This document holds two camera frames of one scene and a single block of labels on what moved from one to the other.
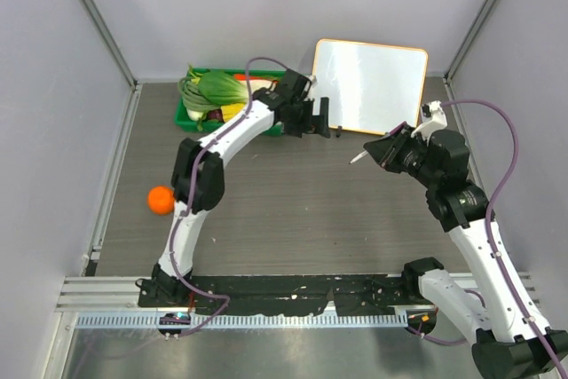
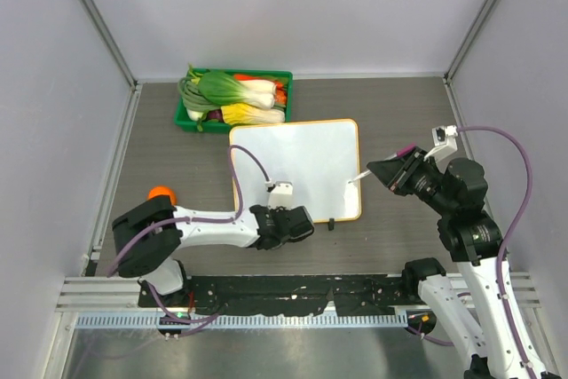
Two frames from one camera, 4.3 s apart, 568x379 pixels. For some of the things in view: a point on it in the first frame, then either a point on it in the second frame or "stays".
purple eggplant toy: x=215 y=114 stays
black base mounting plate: x=278 y=296 stays
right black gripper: x=387 y=151 → x=396 y=174
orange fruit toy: x=161 y=200 stays
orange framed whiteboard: x=371 y=87 → x=318 y=157
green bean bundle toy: x=193 y=97 stays
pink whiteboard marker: x=395 y=130 → x=398 y=154
